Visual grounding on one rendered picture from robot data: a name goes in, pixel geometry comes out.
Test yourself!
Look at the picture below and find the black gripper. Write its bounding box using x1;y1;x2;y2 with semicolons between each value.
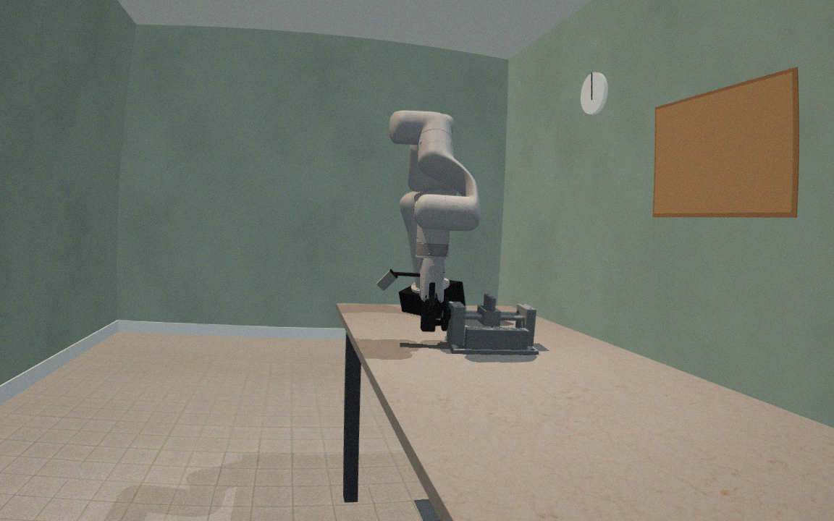
416;255;448;332

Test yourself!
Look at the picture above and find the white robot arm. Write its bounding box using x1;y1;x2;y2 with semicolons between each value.
376;111;481;294

